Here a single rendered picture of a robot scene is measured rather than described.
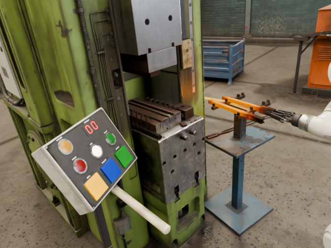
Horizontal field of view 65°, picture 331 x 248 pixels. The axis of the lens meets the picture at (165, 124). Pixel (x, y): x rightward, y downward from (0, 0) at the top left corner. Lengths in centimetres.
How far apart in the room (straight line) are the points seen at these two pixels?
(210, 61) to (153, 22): 395
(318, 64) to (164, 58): 356
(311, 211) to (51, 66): 212
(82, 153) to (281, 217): 170
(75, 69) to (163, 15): 49
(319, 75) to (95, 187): 416
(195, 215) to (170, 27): 131
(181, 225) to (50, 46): 141
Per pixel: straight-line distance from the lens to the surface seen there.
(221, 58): 512
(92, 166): 101
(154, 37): 132
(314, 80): 474
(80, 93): 129
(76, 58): 125
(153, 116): 149
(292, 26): 889
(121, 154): 111
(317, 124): 151
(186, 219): 199
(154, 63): 132
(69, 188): 97
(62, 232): 237
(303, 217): 235
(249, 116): 160
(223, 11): 966
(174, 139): 146
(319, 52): 463
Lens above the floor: 160
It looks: 26 degrees down
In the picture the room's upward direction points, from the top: 6 degrees counter-clockwise
